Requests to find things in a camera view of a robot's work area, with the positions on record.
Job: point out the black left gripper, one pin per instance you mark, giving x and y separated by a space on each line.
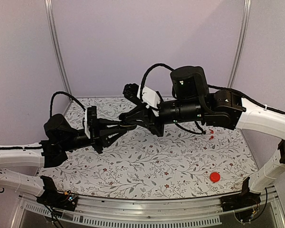
101 137

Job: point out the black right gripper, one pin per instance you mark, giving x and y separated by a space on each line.
149 121

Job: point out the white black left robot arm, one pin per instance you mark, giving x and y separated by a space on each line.
52 152

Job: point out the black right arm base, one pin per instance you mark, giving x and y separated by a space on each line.
240 200

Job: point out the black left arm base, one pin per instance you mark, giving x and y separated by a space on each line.
51 197

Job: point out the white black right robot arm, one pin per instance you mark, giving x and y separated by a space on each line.
226 107

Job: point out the floral patterned table mat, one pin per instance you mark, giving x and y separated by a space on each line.
140 165

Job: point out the red round bottle cap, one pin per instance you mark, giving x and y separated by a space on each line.
215 177

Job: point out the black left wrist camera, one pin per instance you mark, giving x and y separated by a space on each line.
93 121

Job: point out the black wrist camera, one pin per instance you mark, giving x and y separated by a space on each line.
130 92
93 121

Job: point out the white left camera bracket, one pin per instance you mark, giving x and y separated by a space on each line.
86 125

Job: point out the white camera bracket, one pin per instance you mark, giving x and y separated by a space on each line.
150 99
86 125

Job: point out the white right camera bracket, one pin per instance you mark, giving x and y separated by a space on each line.
150 99

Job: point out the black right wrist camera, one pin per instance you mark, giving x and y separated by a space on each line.
130 92

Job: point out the aluminium front rail frame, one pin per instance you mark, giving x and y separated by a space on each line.
203 212

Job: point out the aluminium back left post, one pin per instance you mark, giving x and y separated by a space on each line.
56 45

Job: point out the aluminium post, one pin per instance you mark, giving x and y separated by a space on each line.
56 45
240 43

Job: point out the aluminium back right post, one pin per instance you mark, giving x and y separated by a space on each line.
240 43

